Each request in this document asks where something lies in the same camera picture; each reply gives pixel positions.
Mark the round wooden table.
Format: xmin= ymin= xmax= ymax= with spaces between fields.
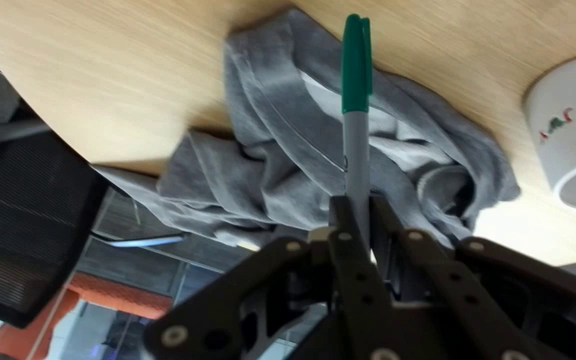
xmin=0 ymin=0 xmax=576 ymax=264

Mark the orange sofa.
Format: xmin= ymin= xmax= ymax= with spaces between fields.
xmin=0 ymin=273 xmax=172 ymax=360

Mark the white printed mug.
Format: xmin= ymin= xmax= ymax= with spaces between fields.
xmin=525 ymin=58 xmax=576 ymax=209

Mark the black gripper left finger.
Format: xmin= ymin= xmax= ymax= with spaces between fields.
xmin=144 ymin=196 xmax=397 ymax=360

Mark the green capped grey marker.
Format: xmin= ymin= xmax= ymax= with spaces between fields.
xmin=343 ymin=14 xmax=373 ymax=246

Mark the grey cloth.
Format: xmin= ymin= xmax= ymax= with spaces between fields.
xmin=98 ymin=9 xmax=520 ymax=246

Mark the black mesh office chair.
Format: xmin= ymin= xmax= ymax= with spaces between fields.
xmin=0 ymin=73 xmax=109 ymax=328

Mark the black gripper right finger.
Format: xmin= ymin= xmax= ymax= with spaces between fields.
xmin=371 ymin=196 xmax=576 ymax=360

